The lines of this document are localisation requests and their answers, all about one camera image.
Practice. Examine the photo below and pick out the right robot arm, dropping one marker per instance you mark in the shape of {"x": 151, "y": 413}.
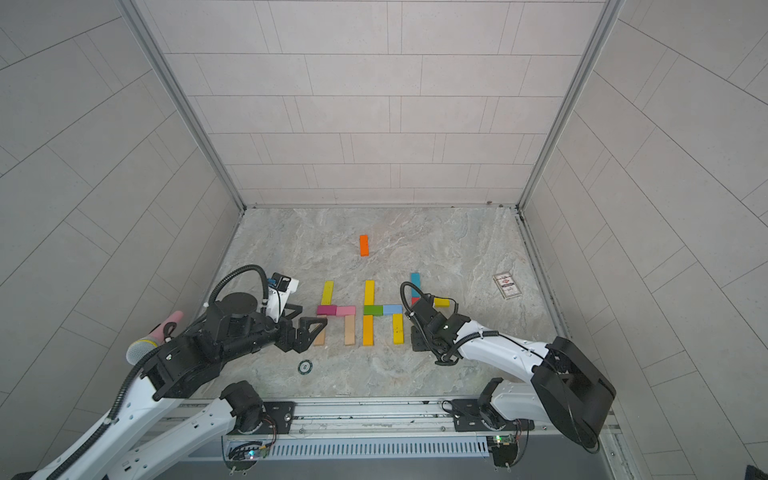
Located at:
{"x": 570, "y": 392}

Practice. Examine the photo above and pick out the small printed card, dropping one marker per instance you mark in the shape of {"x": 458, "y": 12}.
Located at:
{"x": 507, "y": 285}

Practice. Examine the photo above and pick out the magenta block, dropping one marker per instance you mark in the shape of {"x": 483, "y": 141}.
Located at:
{"x": 327, "y": 310}

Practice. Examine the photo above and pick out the orange block top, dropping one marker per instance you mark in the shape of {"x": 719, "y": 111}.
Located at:
{"x": 364, "y": 245}

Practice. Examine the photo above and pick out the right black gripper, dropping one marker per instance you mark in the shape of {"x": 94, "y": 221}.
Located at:
{"x": 414, "y": 334}

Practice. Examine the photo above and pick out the circuit board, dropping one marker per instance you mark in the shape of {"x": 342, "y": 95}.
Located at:
{"x": 243, "y": 457}
{"x": 504, "y": 451}

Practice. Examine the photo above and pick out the light blue block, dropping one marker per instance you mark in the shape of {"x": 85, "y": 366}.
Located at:
{"x": 391, "y": 310}

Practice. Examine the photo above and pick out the yellow block short vertical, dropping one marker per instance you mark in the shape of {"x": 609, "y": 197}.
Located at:
{"x": 398, "y": 329}

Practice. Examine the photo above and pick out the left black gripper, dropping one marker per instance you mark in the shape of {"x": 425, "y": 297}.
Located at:
{"x": 290, "y": 341}

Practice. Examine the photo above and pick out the aluminium rail frame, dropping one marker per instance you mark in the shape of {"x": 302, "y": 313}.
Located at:
{"x": 336, "y": 417}

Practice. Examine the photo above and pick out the pink block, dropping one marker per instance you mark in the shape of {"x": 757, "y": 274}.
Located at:
{"x": 345, "y": 311}

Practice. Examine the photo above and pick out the pink microphone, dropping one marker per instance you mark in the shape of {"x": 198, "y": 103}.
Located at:
{"x": 156, "y": 337}

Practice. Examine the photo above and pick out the green block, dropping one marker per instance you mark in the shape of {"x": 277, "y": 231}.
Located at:
{"x": 373, "y": 310}

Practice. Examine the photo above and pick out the yellow block small horizontal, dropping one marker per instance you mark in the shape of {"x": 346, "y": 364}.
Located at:
{"x": 441, "y": 302}

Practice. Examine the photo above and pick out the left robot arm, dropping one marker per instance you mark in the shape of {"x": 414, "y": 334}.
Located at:
{"x": 245, "y": 312}

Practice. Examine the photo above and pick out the tan wooden block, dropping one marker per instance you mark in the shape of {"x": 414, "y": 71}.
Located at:
{"x": 349, "y": 330}
{"x": 320, "y": 340}

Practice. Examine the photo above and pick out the left circuit board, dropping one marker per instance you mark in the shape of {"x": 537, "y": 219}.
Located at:
{"x": 243, "y": 457}

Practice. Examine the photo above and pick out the orange block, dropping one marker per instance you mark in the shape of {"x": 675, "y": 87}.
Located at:
{"x": 368, "y": 330}
{"x": 364, "y": 245}

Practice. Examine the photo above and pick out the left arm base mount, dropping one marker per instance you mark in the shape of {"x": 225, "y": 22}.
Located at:
{"x": 275, "y": 418}

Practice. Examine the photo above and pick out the right circuit board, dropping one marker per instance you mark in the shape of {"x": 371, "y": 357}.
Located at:
{"x": 504, "y": 451}

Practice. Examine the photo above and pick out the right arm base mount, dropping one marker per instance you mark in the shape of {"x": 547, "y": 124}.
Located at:
{"x": 470, "y": 415}

